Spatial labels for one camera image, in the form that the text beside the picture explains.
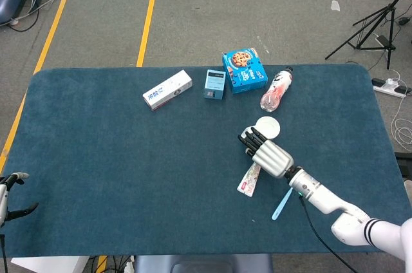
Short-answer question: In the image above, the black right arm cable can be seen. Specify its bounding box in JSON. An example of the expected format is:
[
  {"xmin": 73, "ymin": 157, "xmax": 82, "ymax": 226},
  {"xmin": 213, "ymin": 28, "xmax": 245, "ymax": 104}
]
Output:
[{"xmin": 298, "ymin": 196, "xmax": 357, "ymax": 273}]

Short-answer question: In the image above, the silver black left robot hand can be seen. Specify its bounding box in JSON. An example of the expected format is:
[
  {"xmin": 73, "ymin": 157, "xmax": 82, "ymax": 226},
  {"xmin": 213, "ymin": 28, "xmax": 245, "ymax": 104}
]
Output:
[{"xmin": 0, "ymin": 172, "xmax": 39, "ymax": 227}]

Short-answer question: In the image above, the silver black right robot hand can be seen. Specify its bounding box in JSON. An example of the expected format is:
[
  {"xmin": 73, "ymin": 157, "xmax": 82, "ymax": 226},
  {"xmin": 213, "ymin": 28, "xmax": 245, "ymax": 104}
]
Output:
[{"xmin": 237, "ymin": 127, "xmax": 294, "ymax": 179}]

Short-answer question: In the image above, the white flat box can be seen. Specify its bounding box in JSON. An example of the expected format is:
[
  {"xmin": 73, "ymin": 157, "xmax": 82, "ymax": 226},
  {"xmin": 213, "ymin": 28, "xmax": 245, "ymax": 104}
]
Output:
[{"xmin": 11, "ymin": 256, "xmax": 90, "ymax": 273}]

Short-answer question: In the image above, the small blue carton box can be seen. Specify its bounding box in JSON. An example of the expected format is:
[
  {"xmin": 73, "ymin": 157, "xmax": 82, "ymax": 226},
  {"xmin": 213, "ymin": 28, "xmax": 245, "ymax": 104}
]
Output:
[{"xmin": 203, "ymin": 69, "xmax": 226, "ymax": 101}]

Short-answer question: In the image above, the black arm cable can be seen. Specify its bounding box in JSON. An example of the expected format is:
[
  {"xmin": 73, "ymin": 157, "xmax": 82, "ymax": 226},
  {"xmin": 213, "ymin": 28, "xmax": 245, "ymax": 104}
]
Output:
[
  {"xmin": 298, "ymin": 196, "xmax": 357, "ymax": 273},
  {"xmin": 0, "ymin": 233, "xmax": 8, "ymax": 273}
]

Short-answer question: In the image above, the smartphone on floor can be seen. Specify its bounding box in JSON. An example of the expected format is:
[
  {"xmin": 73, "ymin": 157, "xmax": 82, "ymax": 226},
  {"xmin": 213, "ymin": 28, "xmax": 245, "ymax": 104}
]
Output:
[{"xmin": 375, "ymin": 35, "xmax": 396, "ymax": 48}]

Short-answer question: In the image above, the blue padded seat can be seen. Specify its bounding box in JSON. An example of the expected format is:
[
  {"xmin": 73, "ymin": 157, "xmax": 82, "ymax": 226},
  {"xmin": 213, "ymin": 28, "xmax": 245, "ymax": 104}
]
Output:
[{"xmin": 133, "ymin": 254, "xmax": 274, "ymax": 273}]

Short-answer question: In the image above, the black equipment piece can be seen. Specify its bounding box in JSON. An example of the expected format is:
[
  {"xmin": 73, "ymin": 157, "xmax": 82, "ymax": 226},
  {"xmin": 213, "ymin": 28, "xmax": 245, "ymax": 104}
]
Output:
[{"xmin": 394, "ymin": 151, "xmax": 412, "ymax": 187}]

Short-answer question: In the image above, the light blue toothbrush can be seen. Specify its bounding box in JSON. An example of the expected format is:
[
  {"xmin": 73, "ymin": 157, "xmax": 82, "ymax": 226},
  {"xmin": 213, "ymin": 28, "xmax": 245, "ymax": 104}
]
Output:
[{"xmin": 271, "ymin": 187, "xmax": 294, "ymax": 221}]

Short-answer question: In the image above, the white cup with handle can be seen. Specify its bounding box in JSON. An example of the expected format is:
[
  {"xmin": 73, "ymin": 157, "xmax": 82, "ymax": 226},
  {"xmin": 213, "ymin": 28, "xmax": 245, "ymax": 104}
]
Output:
[{"xmin": 246, "ymin": 116, "xmax": 281, "ymax": 141}]

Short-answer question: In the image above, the blue cookie box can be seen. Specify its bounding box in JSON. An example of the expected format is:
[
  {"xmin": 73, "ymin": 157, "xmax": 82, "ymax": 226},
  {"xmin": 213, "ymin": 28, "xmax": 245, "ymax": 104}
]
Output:
[{"xmin": 222, "ymin": 47, "xmax": 268, "ymax": 95}]

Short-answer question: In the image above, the blue felt table mat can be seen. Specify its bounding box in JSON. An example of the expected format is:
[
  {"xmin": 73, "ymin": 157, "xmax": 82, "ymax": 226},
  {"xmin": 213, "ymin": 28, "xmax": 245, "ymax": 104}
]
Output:
[{"xmin": 0, "ymin": 63, "xmax": 410, "ymax": 258}]

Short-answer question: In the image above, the floral print toothpaste tube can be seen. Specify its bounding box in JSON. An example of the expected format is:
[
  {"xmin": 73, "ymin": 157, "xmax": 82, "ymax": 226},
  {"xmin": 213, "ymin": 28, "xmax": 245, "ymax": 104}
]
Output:
[{"xmin": 237, "ymin": 162, "xmax": 262, "ymax": 196}]

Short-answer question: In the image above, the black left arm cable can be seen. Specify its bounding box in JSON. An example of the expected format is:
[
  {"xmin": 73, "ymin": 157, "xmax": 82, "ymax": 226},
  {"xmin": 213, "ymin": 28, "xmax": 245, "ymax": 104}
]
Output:
[{"xmin": 0, "ymin": 233, "xmax": 8, "ymax": 273}]

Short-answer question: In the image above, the pink drink bottle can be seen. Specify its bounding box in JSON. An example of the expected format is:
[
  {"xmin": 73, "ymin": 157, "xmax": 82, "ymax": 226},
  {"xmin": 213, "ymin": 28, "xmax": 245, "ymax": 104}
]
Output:
[{"xmin": 259, "ymin": 66, "xmax": 294, "ymax": 113}]

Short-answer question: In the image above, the white power strip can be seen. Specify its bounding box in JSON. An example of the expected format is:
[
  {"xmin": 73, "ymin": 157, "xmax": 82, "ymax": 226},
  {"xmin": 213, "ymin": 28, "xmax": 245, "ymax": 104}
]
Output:
[{"xmin": 371, "ymin": 77, "xmax": 412, "ymax": 99}]

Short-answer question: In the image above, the black tripod stand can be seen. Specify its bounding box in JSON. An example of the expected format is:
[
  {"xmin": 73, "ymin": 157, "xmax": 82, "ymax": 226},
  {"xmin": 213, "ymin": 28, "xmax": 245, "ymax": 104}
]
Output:
[{"xmin": 324, "ymin": 0, "xmax": 412, "ymax": 70}]

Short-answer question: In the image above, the long white toothpaste box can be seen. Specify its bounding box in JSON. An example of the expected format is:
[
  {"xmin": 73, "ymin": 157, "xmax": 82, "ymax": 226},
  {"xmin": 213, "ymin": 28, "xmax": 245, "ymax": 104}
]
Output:
[{"xmin": 142, "ymin": 70, "xmax": 194, "ymax": 111}]

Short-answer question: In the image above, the white coiled cable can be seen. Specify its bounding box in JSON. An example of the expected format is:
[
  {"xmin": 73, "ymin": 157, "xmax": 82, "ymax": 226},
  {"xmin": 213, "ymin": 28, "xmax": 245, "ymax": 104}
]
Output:
[{"xmin": 390, "ymin": 92, "xmax": 412, "ymax": 146}]

